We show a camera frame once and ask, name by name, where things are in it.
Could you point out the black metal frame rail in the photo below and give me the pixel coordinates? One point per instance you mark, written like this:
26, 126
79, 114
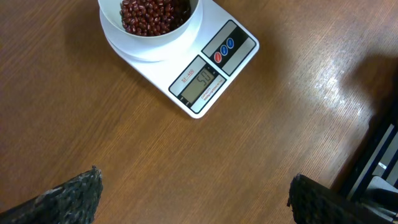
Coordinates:
372, 182

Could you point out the white round bowl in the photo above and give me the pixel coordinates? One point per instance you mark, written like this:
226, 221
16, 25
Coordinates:
110, 10

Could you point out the white digital kitchen scale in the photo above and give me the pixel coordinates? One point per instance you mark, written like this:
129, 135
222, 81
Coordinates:
194, 69

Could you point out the red beans in bowl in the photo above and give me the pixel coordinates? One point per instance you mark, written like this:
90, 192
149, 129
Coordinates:
149, 18

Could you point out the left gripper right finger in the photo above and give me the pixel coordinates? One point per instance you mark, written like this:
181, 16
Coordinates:
313, 203

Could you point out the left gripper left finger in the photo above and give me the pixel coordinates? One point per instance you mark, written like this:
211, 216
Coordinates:
74, 201

